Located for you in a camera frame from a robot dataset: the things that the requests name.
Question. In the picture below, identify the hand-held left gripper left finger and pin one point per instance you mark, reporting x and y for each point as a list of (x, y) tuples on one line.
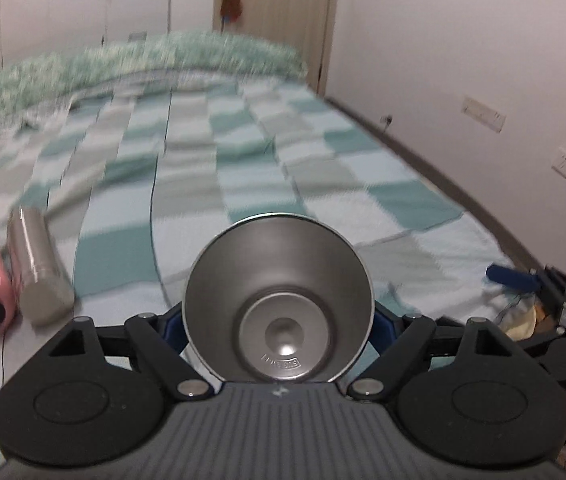
[(175, 327)]

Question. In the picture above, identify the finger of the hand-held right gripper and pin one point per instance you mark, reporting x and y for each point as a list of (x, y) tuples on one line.
[(510, 276)]

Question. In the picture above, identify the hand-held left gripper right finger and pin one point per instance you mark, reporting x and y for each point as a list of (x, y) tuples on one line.
[(384, 331)]

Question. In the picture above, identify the stainless steel cup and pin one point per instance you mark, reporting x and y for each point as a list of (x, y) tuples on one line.
[(279, 305)]

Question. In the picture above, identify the cream cloth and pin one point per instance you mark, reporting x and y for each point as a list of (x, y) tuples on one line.
[(522, 320)]

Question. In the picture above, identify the silver steel bottle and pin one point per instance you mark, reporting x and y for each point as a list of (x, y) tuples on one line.
[(38, 272)]

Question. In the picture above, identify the checkered teal bed blanket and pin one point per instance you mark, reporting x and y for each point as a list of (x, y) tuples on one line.
[(243, 160)]

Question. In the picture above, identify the green patterned quilt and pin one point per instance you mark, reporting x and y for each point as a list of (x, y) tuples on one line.
[(128, 62)]

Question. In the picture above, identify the white wardrobe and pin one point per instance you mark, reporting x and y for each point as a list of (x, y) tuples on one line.
[(68, 7)]

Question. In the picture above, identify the wooden door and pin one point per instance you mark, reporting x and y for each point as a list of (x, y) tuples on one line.
[(275, 5)]

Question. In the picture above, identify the small white wall switch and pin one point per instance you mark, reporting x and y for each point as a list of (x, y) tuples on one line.
[(563, 162)]

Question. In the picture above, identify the dark bed rail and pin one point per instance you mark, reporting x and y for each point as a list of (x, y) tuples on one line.
[(428, 165)]

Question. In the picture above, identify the wide white wall socket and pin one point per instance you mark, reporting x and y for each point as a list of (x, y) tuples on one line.
[(484, 115)]

